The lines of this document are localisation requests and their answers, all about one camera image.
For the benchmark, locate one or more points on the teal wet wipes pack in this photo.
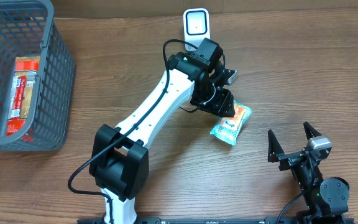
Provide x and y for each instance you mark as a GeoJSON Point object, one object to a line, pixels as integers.
{"type": "Point", "coordinates": [227, 130]}

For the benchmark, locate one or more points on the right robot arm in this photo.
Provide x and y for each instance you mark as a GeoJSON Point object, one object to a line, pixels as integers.
{"type": "Point", "coordinates": [326, 199]}

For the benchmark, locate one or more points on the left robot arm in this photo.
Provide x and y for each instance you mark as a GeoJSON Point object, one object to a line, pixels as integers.
{"type": "Point", "coordinates": [120, 154]}

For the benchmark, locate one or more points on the red snack packet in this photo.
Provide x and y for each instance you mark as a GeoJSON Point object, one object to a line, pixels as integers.
{"type": "Point", "coordinates": [14, 123]}

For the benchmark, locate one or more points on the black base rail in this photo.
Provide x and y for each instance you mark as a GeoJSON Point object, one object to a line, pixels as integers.
{"type": "Point", "coordinates": [266, 220]}

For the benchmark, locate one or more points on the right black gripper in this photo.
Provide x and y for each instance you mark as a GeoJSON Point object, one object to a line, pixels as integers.
{"type": "Point", "coordinates": [291, 159]}

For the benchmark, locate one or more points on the grey plastic mesh basket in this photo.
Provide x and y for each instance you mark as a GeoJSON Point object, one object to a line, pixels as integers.
{"type": "Point", "coordinates": [27, 29]}

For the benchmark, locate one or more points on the orange tissue pack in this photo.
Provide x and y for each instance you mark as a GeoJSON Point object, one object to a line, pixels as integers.
{"type": "Point", "coordinates": [241, 115]}

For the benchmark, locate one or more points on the white barcode scanner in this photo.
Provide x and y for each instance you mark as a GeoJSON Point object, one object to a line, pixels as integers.
{"type": "Point", "coordinates": [196, 25]}

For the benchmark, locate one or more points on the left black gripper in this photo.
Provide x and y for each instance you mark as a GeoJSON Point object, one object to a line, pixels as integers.
{"type": "Point", "coordinates": [221, 101]}

